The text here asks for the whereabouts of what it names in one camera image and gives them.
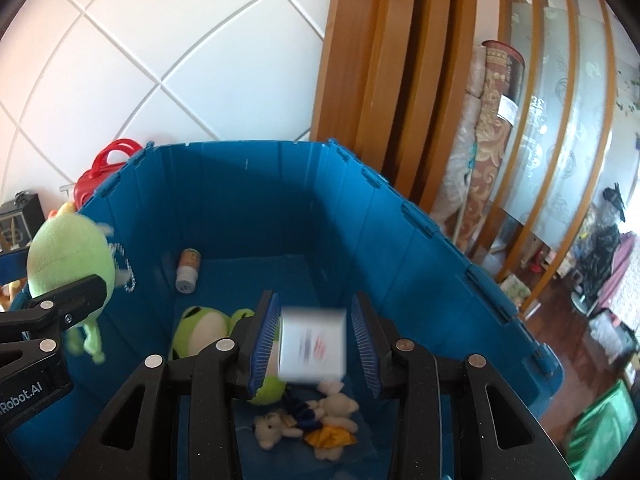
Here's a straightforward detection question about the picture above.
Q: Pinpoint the small white bear plush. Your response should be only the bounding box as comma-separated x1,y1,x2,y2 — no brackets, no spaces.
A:
253,412,303,451

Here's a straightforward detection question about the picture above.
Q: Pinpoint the green frog plush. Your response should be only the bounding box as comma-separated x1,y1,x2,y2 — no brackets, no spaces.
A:
171,305,288,406

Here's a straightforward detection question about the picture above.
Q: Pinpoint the blue folding crate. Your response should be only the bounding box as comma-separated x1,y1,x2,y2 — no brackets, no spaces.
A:
1,141,564,479

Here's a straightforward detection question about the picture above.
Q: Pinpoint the cream bear plush yellow skirt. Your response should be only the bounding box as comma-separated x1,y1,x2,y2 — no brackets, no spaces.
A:
304,382,359,462

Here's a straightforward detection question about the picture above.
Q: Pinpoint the rolled patterned carpet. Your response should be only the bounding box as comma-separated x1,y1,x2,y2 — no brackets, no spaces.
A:
431,40,526,252

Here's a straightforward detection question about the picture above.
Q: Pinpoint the black gift bag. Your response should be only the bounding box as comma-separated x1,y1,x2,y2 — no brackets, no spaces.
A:
0,191,46,252

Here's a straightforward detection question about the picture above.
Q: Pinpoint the wooden curved screen frame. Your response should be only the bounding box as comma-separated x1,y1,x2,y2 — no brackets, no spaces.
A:
310,0,616,316

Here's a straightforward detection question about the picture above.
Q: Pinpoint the small white medicine bottle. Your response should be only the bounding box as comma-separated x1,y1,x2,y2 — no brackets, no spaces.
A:
176,248,201,294

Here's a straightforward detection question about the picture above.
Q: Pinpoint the red toy suitcase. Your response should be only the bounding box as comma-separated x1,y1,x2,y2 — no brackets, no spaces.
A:
74,139,142,209

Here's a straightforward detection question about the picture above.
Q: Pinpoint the white medicine box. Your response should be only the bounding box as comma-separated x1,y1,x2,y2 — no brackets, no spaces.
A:
278,307,347,384

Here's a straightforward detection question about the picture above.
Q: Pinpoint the light green plush toy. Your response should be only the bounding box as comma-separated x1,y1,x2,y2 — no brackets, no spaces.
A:
26,200,120,365

